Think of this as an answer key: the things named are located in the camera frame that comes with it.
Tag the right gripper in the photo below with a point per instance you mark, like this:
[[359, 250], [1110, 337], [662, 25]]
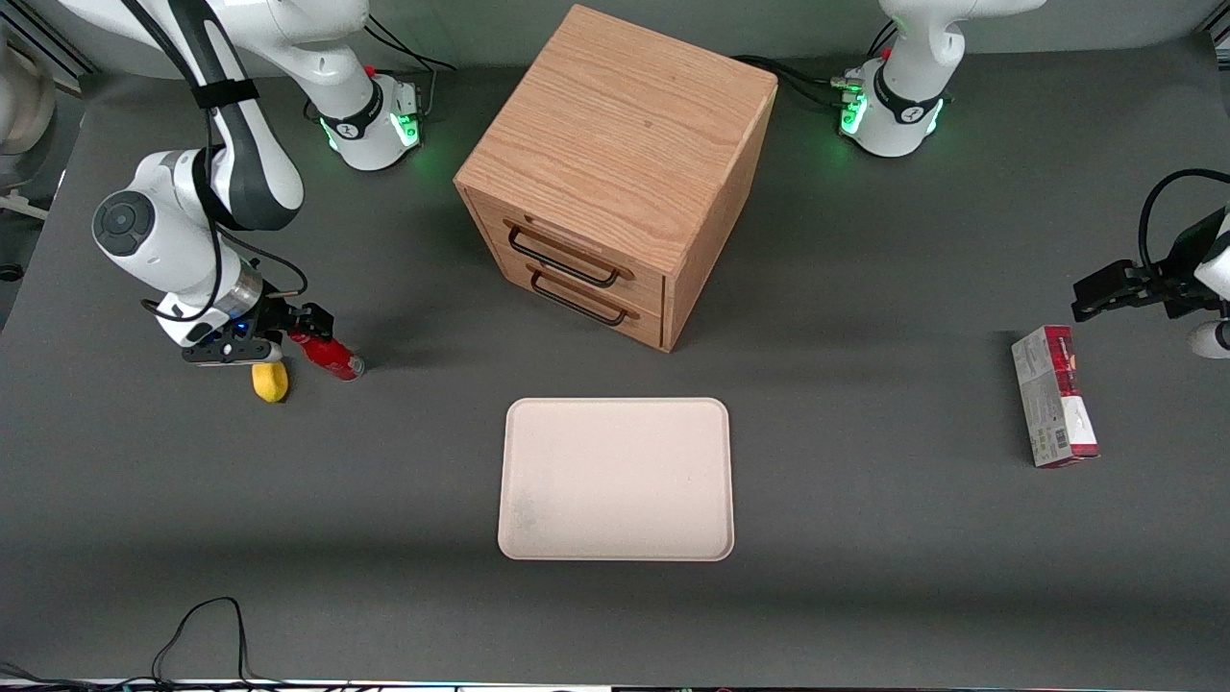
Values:
[[277, 318]]

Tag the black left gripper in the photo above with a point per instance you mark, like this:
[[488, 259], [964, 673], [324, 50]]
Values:
[[1174, 277]]

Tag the red coke bottle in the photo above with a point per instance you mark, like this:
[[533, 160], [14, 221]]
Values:
[[332, 358]]

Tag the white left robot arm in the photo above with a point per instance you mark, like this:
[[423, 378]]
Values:
[[903, 125]]

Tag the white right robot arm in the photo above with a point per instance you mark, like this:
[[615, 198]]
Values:
[[163, 240]]

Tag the beige rectangular tray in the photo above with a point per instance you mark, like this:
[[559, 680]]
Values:
[[615, 481]]

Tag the yellow lemon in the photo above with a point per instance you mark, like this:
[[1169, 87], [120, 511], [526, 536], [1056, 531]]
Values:
[[271, 383]]

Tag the red and grey carton box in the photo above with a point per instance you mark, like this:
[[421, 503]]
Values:
[[1055, 396]]

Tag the beige rounded background object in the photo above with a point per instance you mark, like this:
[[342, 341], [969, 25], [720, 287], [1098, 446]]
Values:
[[24, 101]]

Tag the wooden two-drawer cabinet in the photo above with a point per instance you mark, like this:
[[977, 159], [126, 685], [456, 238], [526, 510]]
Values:
[[615, 135]]

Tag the dark grey right wrist camera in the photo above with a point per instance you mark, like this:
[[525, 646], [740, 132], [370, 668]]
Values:
[[231, 351]]

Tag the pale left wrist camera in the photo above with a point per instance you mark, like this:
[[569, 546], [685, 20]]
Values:
[[1213, 340]]

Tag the black aluminium frame rail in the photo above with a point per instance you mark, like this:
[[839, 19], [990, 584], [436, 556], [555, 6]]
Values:
[[43, 43]]

